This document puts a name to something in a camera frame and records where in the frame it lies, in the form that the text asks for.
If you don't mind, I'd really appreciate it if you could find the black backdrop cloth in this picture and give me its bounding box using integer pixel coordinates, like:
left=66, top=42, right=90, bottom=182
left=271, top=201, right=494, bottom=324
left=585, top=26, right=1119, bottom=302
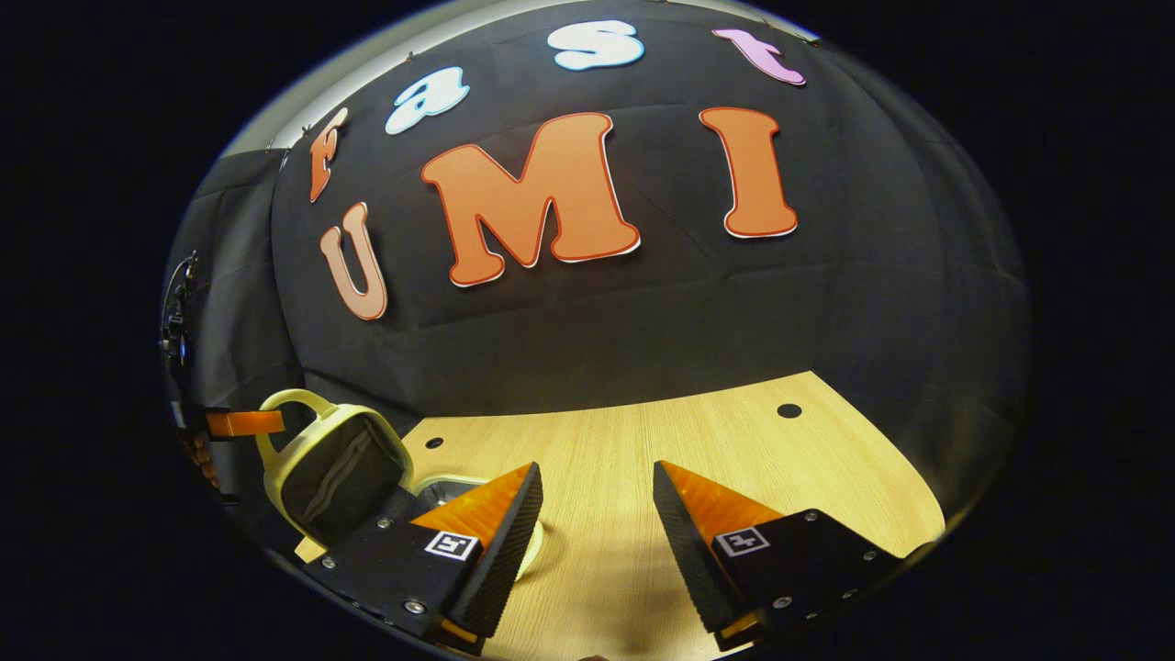
left=165, top=0, right=1031, bottom=520

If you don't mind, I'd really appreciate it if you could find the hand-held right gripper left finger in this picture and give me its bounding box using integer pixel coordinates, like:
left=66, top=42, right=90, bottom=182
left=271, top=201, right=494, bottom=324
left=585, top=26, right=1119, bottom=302
left=303, top=462, right=544, bottom=655

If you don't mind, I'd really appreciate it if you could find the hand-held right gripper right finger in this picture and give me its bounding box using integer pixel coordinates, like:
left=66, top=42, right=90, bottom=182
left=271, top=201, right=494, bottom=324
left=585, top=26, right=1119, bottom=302
left=654, top=461, right=910, bottom=652

